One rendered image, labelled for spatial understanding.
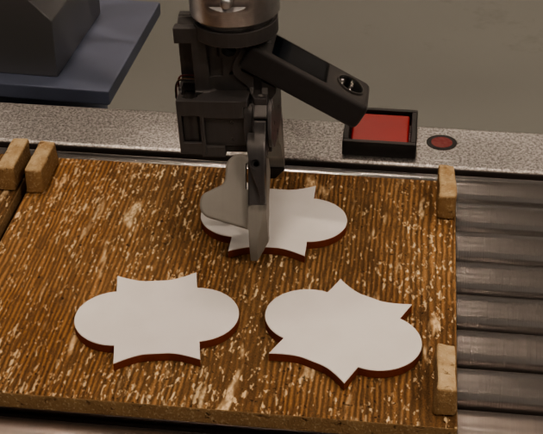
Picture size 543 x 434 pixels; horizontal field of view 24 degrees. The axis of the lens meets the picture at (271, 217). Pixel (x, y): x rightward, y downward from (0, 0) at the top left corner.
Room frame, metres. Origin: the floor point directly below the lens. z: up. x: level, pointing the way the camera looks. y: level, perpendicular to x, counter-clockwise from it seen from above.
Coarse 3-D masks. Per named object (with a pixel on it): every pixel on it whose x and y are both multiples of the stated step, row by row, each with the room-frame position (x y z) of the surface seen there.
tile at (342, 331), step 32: (352, 288) 0.85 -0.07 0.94; (288, 320) 0.81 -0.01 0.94; (320, 320) 0.81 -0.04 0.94; (352, 320) 0.81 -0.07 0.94; (384, 320) 0.81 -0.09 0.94; (288, 352) 0.77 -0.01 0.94; (320, 352) 0.77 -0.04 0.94; (352, 352) 0.77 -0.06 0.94; (384, 352) 0.77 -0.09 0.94; (416, 352) 0.77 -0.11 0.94
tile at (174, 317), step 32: (128, 288) 0.85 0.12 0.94; (160, 288) 0.85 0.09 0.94; (192, 288) 0.85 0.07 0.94; (96, 320) 0.81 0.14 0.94; (128, 320) 0.81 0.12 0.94; (160, 320) 0.81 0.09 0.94; (192, 320) 0.81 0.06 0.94; (224, 320) 0.81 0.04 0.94; (128, 352) 0.77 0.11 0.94; (160, 352) 0.77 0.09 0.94; (192, 352) 0.77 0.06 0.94
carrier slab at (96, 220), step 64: (64, 192) 1.02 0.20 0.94; (128, 192) 1.02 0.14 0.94; (192, 192) 1.02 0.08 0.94; (320, 192) 1.02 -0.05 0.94; (384, 192) 1.02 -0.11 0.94; (0, 256) 0.91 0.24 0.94; (64, 256) 0.91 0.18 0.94; (128, 256) 0.91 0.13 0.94; (192, 256) 0.91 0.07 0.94; (320, 256) 0.91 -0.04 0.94; (384, 256) 0.91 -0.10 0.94; (448, 256) 0.91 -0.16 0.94; (0, 320) 0.82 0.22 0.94; (64, 320) 0.82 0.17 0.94; (256, 320) 0.82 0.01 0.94; (448, 320) 0.82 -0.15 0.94; (0, 384) 0.74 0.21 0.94; (64, 384) 0.74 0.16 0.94; (128, 384) 0.74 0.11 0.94; (192, 384) 0.74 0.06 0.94; (256, 384) 0.74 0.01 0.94; (320, 384) 0.74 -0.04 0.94; (384, 384) 0.74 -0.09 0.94
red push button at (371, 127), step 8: (368, 120) 1.17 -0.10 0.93; (376, 120) 1.17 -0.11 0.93; (384, 120) 1.17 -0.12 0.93; (392, 120) 1.17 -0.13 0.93; (400, 120) 1.17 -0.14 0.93; (408, 120) 1.17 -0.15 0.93; (360, 128) 1.15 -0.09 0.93; (368, 128) 1.15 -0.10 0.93; (376, 128) 1.15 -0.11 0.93; (384, 128) 1.15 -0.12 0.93; (392, 128) 1.15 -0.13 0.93; (400, 128) 1.15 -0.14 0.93; (408, 128) 1.15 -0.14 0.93; (352, 136) 1.14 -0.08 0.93; (360, 136) 1.14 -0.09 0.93; (368, 136) 1.14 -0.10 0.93; (376, 136) 1.14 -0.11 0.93; (384, 136) 1.14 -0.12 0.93; (392, 136) 1.14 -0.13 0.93; (400, 136) 1.14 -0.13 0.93; (408, 136) 1.14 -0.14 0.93
